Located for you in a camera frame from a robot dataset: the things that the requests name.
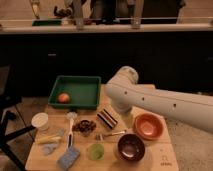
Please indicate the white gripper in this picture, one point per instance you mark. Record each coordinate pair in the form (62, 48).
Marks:
(127, 119)

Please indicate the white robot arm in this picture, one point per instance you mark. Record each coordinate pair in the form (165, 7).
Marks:
(125, 93)

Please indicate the green small cup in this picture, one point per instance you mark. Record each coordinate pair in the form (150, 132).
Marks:
(95, 151)

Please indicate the white paper cup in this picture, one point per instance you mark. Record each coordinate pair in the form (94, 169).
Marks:
(40, 121)

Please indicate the striped black white block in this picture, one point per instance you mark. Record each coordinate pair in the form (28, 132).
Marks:
(107, 119)

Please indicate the orange bowl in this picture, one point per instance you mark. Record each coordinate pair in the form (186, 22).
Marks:
(148, 126)

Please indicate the dark brown bowl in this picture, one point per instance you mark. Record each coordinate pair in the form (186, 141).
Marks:
(130, 148)

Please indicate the metal fork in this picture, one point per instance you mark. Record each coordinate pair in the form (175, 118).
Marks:
(101, 136)

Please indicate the bunch of dark grapes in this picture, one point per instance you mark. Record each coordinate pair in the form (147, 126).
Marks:
(85, 127)

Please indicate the green plastic tray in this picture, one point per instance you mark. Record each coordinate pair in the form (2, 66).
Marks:
(84, 92)

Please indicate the white dish brush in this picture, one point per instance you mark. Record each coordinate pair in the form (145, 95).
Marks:
(71, 116)

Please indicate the red apple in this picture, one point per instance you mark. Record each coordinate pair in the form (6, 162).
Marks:
(63, 98)

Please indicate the yellow banana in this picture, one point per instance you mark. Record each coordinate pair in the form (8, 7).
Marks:
(48, 139)

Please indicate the green object on shelf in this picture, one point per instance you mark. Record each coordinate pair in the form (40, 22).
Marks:
(46, 23)

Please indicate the black chair frame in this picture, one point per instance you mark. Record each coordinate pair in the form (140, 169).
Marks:
(8, 98)

